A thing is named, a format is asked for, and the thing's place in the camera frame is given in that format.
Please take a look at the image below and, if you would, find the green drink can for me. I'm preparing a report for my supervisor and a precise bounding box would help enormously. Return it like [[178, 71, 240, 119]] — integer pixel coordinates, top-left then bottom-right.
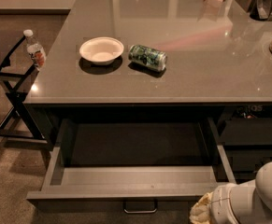
[[128, 45, 167, 72]]

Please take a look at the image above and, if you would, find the dark glass jar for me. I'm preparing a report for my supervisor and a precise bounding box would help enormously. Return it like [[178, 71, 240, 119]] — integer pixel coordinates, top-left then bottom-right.
[[250, 0, 272, 21]]

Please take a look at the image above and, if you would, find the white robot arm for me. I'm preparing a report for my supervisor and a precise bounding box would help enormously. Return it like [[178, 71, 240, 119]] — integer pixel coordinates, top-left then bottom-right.
[[190, 162, 272, 224]]

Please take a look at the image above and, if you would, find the clear plastic water bottle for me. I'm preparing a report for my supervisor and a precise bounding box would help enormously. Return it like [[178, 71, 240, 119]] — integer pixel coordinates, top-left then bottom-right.
[[23, 29, 46, 69]]

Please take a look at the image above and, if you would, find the white paper bowl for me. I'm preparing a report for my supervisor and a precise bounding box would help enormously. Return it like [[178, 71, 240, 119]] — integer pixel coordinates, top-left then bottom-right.
[[79, 37, 124, 65]]

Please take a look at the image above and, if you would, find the black metal chair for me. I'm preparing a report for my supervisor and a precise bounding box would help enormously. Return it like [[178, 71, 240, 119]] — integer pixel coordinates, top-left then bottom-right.
[[0, 30, 44, 140]]

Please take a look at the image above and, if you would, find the metal drawer handle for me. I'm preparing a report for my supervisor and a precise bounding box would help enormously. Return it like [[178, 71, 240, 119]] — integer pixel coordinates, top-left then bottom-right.
[[123, 201, 158, 215]]

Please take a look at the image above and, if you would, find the grey top drawer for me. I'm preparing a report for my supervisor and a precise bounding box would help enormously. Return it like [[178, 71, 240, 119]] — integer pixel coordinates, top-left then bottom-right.
[[27, 118, 235, 210]]

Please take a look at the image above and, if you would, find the dark side drawer cabinet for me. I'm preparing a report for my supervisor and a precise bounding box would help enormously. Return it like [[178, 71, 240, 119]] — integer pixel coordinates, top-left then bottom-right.
[[217, 105, 272, 183]]

